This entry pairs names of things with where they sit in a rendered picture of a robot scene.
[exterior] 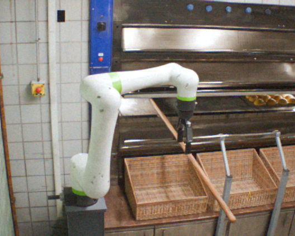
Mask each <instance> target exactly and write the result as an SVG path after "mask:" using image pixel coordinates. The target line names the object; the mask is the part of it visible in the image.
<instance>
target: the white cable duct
mask: <svg viewBox="0 0 295 236"><path fill-rule="evenodd" d="M55 9H56V8H55V0H48V30H49V32H48V40H49V83H50V94H51V97H50V105H51V127H52V149H53V160H54V171H55V191H56V195H60V193H61V172H60V159H59V146H58V120H57V95H56V88H57V82H56V44H55V42H56V32H55V24H56V19H55ZM56 203H57V214H58V217H63V209H62V201H60V199H57V200H56Z"/></svg>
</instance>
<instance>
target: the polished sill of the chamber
mask: <svg viewBox="0 0 295 236"><path fill-rule="evenodd" d="M164 115H165V116H166V117H167V120H168V121H178V119H179V116H178V114H164ZM264 116H295V109H290V110H253V111H228V112H202V113H193V117H191V118H190V119H189V120H206V119H230V118H243V117H264ZM158 121H164V120H163V119H162V117H161V116H160V115H134V116H119V124H121V123H134V122H158Z"/></svg>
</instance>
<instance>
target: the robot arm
mask: <svg viewBox="0 0 295 236"><path fill-rule="evenodd" d="M198 82H199V79H198V75H197V74H196V73H195V72H194V71H193V70H190V69H185V68H184V67H181V66H180V65H178V64H177V63H169V64H167V65H163V66H160V67H155V68H152V69H147V70H136V71H119V72H108V73H103V74H97V75H91V76H86V77H85V78H84V79H83V80H82V82H81V83H80V95H81V96H82V97H83V98H84V99H85V100H87V101H88V102H90V104H91V105H92V126H91V134H90V143H89V153H88V154H86V153H81V154H77V155H74V156H72V158H71V159H70V176H71V187H64V188H63V192H62V193H60V195H51V196H47V197H48V199H60V201H64V203H65V205H66V206H69V205H71V204H73V205H75V206H78V207H89V206H92V205H95V204H96V203H97V202H98V200H99V198H101V197H103V196H105V195H106V193H107V192H108V190H109V188H110V155H111V146H112V140H113V135H114V130H115V126H116V119H117V116H118V113H119V109H120V106H121V97H120V95H122V94H125V93H129V92H133V91H136V90H140V89H144V88H149V87H155V86H159V85H174V86H176V87H177V90H178V95H177V102H176V104H174V106H177V108H178V109H179V110H178V116H179V119H178V123H177V128H178V141H177V142H183V129H184V130H185V136H186V140H187V141H185V155H188V154H191V145H192V143H193V134H192V123H191V122H190V120H189V119H190V118H191V117H193V110H194V109H195V108H196V104H197V103H196V94H197V86H198Z"/></svg>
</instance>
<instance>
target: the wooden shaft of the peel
mask: <svg viewBox="0 0 295 236"><path fill-rule="evenodd" d="M150 101H151V103H152V104H153V105H154V107H155V109H156V111H157V112H158V114H159V115H160V116H161V117H162V119H163V120H164V122H165V123H166V125H167V127H168V128H169V129H170V131H171V132H172V134H173V136H174V137H175V139H176V140H177V141H178V134H177V132H176V131H175V129H174V128H173V127H172V126H171V124H170V123H169V121H168V120H167V117H166V116H165V115H164V114H163V112H162V111H161V110H160V108H159V107H158V105H157V104H156V103H155V101H154V99H153V98H151V99H150ZM178 143H179V145H180V146H181V148H182V149H183V151H185V144H184V142H178ZM187 157H188V158H189V160H190V161H191V162H192V164H193V166H194V167H195V168H196V170H197V171H198V173H199V175H200V176H201V178H202V179H203V180H204V182H205V184H206V185H207V186H208V188H209V190H210V191H211V193H212V194H213V196H214V197H215V199H216V200H217V202H218V204H219V205H220V206H221V208H222V209H223V211H224V212H225V214H226V216H227V217H228V219H229V220H230V221H231V223H235V222H236V218H235V217H234V215H233V214H232V212H231V211H230V210H229V208H228V207H227V205H226V203H225V202H224V201H223V199H222V198H221V197H220V195H219V194H218V192H217V190H216V189H215V187H214V186H213V185H212V184H211V182H210V180H209V179H208V178H207V176H206V174H205V173H204V172H203V170H202V169H201V167H200V165H199V164H198V163H197V161H196V160H195V159H194V157H193V156H192V154H188V155H187Z"/></svg>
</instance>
